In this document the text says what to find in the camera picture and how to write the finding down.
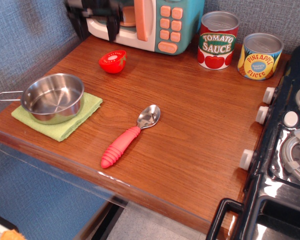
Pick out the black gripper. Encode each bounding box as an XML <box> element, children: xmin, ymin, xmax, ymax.
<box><xmin>64</xmin><ymin>0</ymin><xmax>123</xmax><ymax>43</ymax></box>

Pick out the red toy tomato half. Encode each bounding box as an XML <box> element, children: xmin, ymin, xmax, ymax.
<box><xmin>98</xmin><ymin>50</ymin><xmax>127</xmax><ymax>74</ymax></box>

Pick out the green folded cloth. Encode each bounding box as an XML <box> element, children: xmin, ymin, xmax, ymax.
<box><xmin>11</xmin><ymin>92</ymin><xmax>103</xmax><ymax>142</ymax></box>

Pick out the teal toy microwave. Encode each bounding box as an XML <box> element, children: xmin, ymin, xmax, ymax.
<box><xmin>79</xmin><ymin>0</ymin><xmax>206</xmax><ymax>56</ymax></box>

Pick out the stainless steel pan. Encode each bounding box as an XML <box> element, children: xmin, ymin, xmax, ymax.
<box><xmin>0</xmin><ymin>73</ymin><xmax>85</xmax><ymax>125</ymax></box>

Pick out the black toy stove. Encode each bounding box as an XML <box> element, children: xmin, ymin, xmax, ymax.
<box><xmin>206</xmin><ymin>45</ymin><xmax>300</xmax><ymax>240</ymax></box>

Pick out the orange fuzzy object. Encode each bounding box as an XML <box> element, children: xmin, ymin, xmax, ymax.
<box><xmin>0</xmin><ymin>229</ymin><xmax>26</xmax><ymax>240</ymax></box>

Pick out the spoon with red handle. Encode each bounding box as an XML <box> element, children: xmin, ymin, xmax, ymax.
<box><xmin>100</xmin><ymin>104</ymin><xmax>161</xmax><ymax>169</ymax></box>

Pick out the pineapple slices can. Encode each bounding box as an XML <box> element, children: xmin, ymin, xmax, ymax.
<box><xmin>237</xmin><ymin>32</ymin><xmax>284</xmax><ymax>81</ymax></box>

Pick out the tomato sauce can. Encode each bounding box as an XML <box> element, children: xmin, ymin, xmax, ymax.
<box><xmin>197</xmin><ymin>11</ymin><xmax>240</xmax><ymax>70</ymax></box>

